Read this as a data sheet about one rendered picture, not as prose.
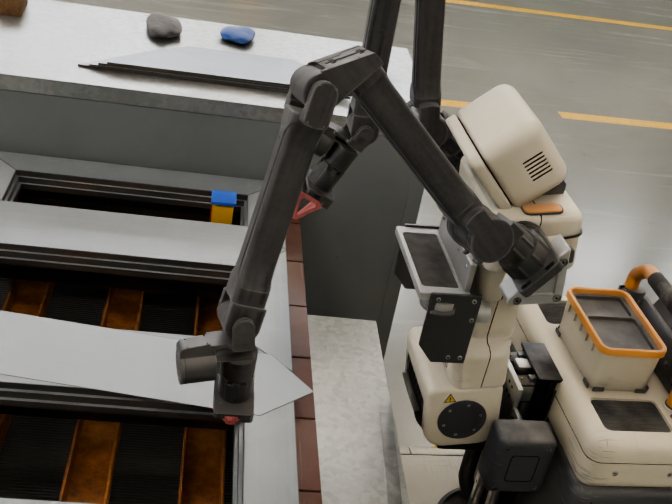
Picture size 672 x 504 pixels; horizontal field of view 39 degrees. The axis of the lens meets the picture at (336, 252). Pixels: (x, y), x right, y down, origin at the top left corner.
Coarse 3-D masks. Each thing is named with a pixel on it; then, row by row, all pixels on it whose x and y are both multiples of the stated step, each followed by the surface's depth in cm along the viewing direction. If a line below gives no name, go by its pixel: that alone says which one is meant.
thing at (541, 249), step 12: (528, 240) 158; (540, 240) 159; (516, 252) 157; (528, 252) 158; (540, 252) 158; (552, 252) 159; (504, 264) 161; (516, 264) 159; (528, 264) 158; (540, 264) 158; (552, 264) 158; (516, 276) 161; (528, 276) 159; (540, 276) 158; (552, 276) 158; (528, 288) 158
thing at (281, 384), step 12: (276, 360) 180; (276, 372) 177; (288, 372) 177; (276, 384) 174; (288, 384) 174; (264, 396) 170; (276, 396) 171; (288, 396) 171; (264, 408) 168; (276, 408) 168
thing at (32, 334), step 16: (32, 320) 178; (48, 320) 179; (16, 336) 173; (32, 336) 174; (48, 336) 175; (0, 352) 169; (16, 352) 170; (32, 352) 170; (0, 368) 165; (16, 368) 166; (32, 368) 167
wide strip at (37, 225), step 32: (0, 224) 205; (32, 224) 207; (64, 224) 209; (96, 224) 211; (128, 224) 214; (160, 224) 216; (192, 224) 218; (224, 224) 221; (160, 256) 204; (192, 256) 207; (224, 256) 209
